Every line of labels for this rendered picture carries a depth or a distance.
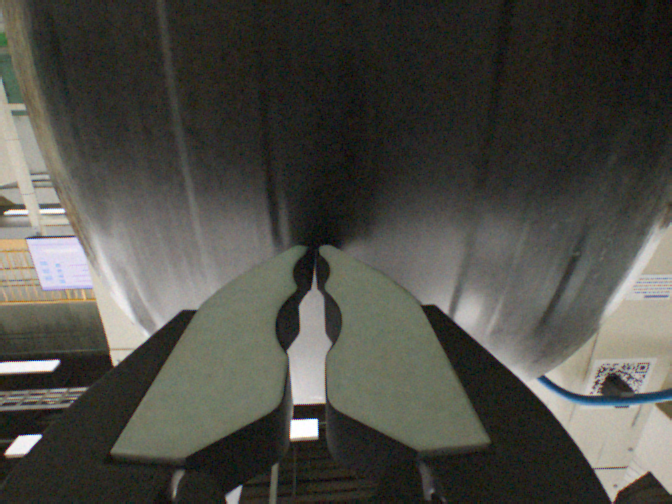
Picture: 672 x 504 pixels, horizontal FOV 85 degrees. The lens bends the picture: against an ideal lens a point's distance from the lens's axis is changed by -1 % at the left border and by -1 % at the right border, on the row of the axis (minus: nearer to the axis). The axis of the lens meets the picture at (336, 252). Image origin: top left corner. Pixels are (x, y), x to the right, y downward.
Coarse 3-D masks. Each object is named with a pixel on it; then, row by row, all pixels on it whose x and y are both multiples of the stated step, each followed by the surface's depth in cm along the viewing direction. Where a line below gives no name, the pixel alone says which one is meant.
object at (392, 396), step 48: (336, 288) 10; (384, 288) 10; (336, 336) 10; (384, 336) 8; (432, 336) 8; (336, 384) 7; (384, 384) 7; (432, 384) 7; (336, 432) 7; (384, 432) 6; (432, 432) 6; (480, 432) 6
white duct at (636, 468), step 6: (636, 456) 90; (630, 462) 91; (636, 462) 90; (642, 462) 90; (630, 468) 91; (636, 468) 90; (642, 468) 90; (630, 474) 91; (636, 474) 91; (642, 474) 91; (624, 480) 92; (630, 480) 92
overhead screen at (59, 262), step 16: (32, 240) 340; (48, 240) 342; (64, 240) 343; (32, 256) 346; (48, 256) 347; (64, 256) 348; (80, 256) 350; (48, 272) 353; (64, 272) 354; (80, 272) 355; (48, 288) 359; (64, 288) 360; (80, 288) 362
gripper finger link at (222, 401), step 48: (240, 288) 10; (288, 288) 10; (192, 336) 8; (240, 336) 8; (288, 336) 10; (192, 384) 7; (240, 384) 7; (288, 384) 8; (144, 432) 6; (192, 432) 6; (240, 432) 6; (288, 432) 7; (240, 480) 7
